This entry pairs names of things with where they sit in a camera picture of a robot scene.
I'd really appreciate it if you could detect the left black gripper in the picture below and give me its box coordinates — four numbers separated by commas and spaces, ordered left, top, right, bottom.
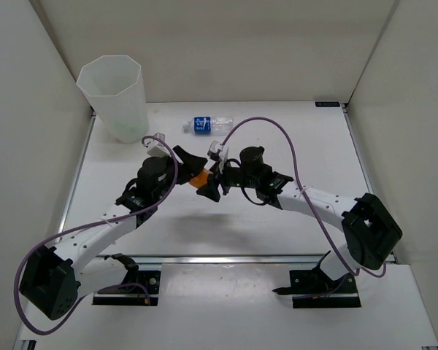
153, 144, 206, 201

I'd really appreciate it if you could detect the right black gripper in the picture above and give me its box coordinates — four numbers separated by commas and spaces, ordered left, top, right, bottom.
199, 156, 261, 200

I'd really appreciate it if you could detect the orange juice bottle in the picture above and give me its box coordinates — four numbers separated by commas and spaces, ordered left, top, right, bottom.
189, 168, 211, 189

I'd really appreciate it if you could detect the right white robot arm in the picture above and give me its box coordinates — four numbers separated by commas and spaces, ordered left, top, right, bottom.
196, 141, 403, 293

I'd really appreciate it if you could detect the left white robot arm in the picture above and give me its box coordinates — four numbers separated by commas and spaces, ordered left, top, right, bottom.
18, 146, 207, 321

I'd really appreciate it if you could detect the tall white plastic bin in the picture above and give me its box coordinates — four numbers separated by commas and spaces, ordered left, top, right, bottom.
76, 55, 149, 144

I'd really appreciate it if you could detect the clear bottle blue label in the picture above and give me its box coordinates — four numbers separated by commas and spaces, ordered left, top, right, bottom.
182, 116, 234, 136

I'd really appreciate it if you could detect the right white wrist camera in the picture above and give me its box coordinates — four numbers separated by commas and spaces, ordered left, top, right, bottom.
207, 141, 228, 173

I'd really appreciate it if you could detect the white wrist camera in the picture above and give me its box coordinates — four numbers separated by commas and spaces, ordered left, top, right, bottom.
207, 141, 228, 173
142, 136, 171, 158

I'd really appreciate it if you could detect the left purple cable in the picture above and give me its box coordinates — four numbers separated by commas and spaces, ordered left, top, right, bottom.
13, 135, 180, 335

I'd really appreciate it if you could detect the purple cable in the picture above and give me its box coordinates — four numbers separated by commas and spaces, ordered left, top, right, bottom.
13, 135, 180, 335
220, 116, 388, 300

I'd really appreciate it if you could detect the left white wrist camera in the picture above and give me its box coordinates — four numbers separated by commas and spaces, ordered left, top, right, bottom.
142, 136, 171, 158

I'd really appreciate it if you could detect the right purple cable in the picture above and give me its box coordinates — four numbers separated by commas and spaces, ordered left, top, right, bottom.
220, 116, 388, 300

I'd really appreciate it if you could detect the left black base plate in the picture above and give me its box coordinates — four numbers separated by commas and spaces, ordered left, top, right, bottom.
92, 265, 161, 307

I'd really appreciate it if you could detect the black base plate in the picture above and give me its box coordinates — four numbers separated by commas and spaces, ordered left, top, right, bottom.
289, 270, 361, 309
92, 265, 161, 307

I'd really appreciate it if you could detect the aluminium table edge rail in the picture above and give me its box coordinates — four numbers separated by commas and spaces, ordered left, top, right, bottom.
89, 254, 373, 266

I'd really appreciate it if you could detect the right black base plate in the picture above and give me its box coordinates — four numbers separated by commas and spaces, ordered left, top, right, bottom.
289, 270, 361, 309

